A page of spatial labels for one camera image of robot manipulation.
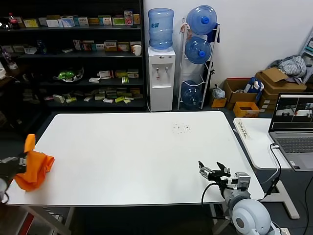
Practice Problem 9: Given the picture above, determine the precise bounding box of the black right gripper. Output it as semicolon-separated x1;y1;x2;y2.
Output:
198;160;231;191

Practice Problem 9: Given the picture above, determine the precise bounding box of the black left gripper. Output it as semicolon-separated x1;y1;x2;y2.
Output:
0;151;28;181

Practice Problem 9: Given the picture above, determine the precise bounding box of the orange t-shirt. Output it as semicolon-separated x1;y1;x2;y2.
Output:
14;134;56;192

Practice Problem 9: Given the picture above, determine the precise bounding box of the grey striped clothes pile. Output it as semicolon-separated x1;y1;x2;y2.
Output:
268;55;307;83

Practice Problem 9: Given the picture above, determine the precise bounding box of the white side table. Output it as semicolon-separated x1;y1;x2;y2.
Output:
232;117;301;219

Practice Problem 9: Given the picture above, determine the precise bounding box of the handwritten paper label strip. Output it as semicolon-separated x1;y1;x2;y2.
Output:
236;118;253;141

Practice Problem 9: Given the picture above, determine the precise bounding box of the open orange yellow box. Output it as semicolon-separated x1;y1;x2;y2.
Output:
232;101;261;118

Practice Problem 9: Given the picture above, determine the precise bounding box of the small yellow cardboard box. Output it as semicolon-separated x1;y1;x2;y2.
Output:
210;97;227;108

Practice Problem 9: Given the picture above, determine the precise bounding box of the open brown cardboard box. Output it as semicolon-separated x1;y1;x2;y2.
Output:
223;78;259;110

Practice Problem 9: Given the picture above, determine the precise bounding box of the white plastic bag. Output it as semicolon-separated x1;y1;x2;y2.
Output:
211;84;226;100

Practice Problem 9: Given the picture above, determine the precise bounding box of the blue water jug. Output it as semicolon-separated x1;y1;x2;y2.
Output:
184;36;212;65
181;80;204;110
186;4;218;36

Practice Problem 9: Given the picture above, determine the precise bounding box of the grey open laptop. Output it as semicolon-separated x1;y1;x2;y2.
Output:
268;92;313;171

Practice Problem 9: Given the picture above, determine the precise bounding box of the blue white bag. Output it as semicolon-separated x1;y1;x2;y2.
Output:
244;76;265;95

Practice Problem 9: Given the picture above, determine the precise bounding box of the green white bowl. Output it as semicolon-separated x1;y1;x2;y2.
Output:
52;66;85;84

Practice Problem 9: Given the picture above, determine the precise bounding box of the clear pink bottle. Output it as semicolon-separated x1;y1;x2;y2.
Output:
1;46;18;70

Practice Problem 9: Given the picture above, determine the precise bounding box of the white water dispenser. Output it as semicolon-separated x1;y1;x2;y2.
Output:
147;46;177;112

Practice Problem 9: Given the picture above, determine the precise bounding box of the large brown cardboard box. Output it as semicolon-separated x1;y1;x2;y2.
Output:
254;67;308;109

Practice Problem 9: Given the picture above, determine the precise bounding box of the black shelf unit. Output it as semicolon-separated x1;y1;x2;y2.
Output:
0;0;147;113

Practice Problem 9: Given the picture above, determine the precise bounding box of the dark blue bottle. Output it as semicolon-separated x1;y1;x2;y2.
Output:
36;40;47;55

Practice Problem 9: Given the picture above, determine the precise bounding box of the red white medicine box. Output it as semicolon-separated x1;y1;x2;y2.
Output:
98;70;114;80

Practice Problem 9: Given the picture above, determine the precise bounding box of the shiny metal dome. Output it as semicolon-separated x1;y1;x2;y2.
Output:
0;17;12;30

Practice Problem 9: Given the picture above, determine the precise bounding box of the cola bottle red cap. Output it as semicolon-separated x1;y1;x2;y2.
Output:
7;12;21;30

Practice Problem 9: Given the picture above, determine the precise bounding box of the dark blue hanging cloth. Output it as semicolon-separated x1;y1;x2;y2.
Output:
207;23;221;44

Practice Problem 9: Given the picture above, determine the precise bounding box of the yellow white wide box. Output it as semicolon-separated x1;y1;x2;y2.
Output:
103;41;118;52

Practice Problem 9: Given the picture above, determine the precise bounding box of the white blue medicine box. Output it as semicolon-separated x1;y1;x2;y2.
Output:
59;17;75;28

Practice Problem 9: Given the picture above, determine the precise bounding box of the white green medicine box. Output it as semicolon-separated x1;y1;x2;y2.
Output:
74;17;89;27

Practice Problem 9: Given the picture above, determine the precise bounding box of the upright blue water bottle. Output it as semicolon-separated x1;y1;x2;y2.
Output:
147;8;175;51

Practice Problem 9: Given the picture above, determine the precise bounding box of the tall pink colourful box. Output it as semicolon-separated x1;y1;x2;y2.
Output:
123;10;134;26

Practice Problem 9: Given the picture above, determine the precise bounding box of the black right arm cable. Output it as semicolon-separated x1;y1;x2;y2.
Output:
201;182;221;206

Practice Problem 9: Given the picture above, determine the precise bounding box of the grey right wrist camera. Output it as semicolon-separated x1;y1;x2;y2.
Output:
226;172;251;193

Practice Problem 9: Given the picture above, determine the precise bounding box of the black laptop cable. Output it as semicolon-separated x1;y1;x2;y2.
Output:
266;142;282;196

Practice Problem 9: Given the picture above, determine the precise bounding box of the thin black hanging cable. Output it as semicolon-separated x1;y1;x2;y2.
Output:
302;175;313;235

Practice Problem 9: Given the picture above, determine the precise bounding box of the white wire bottle rack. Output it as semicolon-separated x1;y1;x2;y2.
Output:
177;17;221;110

